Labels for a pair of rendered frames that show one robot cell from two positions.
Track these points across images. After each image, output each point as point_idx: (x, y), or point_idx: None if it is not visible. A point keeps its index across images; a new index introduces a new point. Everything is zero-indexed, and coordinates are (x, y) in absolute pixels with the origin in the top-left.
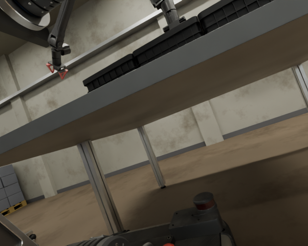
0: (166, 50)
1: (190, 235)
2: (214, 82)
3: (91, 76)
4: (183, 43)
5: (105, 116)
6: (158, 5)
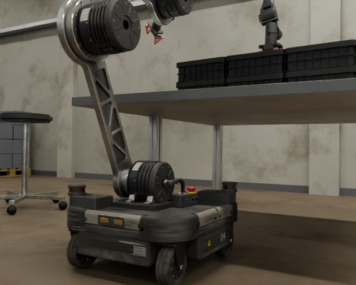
0: (252, 66)
1: (209, 199)
2: (270, 106)
3: (185, 61)
4: (267, 66)
5: (186, 103)
6: (263, 23)
